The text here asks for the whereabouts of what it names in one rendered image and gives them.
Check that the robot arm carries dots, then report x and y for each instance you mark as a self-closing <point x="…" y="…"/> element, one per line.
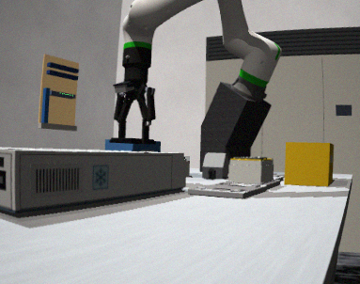
<point x="260" y="55"/>

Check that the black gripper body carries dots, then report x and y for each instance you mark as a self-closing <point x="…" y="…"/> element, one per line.
<point x="139" y="74"/>

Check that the yellow bin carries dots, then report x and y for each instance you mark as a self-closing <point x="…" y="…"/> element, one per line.
<point x="308" y="163"/>

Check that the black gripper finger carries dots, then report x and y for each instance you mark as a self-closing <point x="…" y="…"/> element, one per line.
<point x="123" y="106"/>
<point x="147" y="114"/>

